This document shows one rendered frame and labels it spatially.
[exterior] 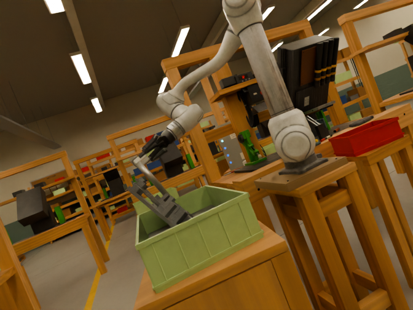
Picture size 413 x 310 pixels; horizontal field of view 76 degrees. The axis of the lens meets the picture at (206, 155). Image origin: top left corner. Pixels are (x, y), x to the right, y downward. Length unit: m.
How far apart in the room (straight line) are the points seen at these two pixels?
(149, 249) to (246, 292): 0.34
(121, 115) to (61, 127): 2.35
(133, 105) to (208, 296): 11.46
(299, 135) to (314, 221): 0.40
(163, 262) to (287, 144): 0.61
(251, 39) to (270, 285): 0.91
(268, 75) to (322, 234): 0.71
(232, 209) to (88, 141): 11.14
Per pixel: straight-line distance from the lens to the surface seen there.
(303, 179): 1.24
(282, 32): 2.78
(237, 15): 1.18
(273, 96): 1.13
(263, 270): 0.94
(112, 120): 12.00
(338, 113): 2.87
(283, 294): 0.99
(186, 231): 0.91
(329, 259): 1.34
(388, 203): 1.76
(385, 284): 1.58
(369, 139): 1.74
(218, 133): 2.29
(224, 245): 0.96
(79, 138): 11.98
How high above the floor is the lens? 1.16
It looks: 2 degrees down
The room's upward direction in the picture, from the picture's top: 22 degrees counter-clockwise
